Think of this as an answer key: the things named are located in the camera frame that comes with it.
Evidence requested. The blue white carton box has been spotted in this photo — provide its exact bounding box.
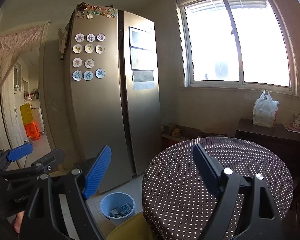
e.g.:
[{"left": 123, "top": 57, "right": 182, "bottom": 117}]
[{"left": 110, "top": 203, "right": 132, "bottom": 218}]

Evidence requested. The white plastic shopping bag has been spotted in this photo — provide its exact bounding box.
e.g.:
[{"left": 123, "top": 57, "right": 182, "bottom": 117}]
[{"left": 253, "top": 90, "right": 280, "bottom": 128}]

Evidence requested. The light blue trash bin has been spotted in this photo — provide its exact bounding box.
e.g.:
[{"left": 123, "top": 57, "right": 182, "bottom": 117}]
[{"left": 100, "top": 192, "right": 135, "bottom": 226}]

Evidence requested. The dark wooden side cabinet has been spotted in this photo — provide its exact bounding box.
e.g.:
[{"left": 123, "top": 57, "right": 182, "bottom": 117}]
[{"left": 235, "top": 119, "right": 300, "bottom": 178}]

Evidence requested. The white framed window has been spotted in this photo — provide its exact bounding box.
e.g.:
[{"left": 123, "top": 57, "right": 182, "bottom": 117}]
[{"left": 177, "top": 0, "right": 300, "bottom": 96}]

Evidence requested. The small yellow box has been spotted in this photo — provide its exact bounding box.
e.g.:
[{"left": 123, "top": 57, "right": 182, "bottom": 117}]
[{"left": 172, "top": 128, "right": 181, "bottom": 138}]

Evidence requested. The brown open cardboard box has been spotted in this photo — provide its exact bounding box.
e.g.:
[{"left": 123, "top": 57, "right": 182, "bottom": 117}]
[{"left": 161, "top": 123, "right": 228, "bottom": 142}]

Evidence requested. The silver double-door refrigerator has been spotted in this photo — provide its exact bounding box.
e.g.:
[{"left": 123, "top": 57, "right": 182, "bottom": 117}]
[{"left": 62, "top": 3, "right": 161, "bottom": 193}]

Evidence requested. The white interior door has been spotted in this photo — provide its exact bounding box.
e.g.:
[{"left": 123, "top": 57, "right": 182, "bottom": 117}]
[{"left": 1, "top": 62, "right": 26, "bottom": 148}]

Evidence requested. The yellow plastic stool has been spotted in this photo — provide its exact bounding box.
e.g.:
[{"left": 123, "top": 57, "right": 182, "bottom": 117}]
[{"left": 20, "top": 103, "right": 34, "bottom": 126}]

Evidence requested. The person's left hand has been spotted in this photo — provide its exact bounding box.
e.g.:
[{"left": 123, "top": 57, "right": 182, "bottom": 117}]
[{"left": 13, "top": 211, "right": 25, "bottom": 233}]

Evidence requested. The yellow cloth on chair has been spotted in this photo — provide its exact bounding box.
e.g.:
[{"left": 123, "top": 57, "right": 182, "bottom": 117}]
[{"left": 106, "top": 212, "right": 154, "bottom": 240}]

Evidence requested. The orange plastic stool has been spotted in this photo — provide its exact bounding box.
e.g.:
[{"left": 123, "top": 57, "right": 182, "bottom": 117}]
[{"left": 25, "top": 121, "right": 40, "bottom": 140}]

